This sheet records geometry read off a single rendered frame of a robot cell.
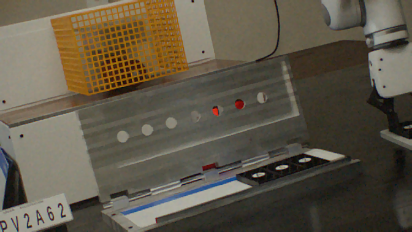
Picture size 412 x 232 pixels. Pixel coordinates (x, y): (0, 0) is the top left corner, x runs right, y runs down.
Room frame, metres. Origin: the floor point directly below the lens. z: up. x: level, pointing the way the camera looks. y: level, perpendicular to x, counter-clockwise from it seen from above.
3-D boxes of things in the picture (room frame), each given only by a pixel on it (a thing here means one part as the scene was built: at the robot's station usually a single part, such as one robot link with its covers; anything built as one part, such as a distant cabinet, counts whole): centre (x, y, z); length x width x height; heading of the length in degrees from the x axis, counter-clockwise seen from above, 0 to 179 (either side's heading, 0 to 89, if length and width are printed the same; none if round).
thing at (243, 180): (1.39, -0.08, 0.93); 0.10 x 0.05 x 0.01; 20
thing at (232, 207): (1.40, -0.02, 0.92); 0.44 x 0.21 x 0.04; 110
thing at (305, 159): (1.43, -0.17, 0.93); 0.10 x 0.05 x 0.01; 20
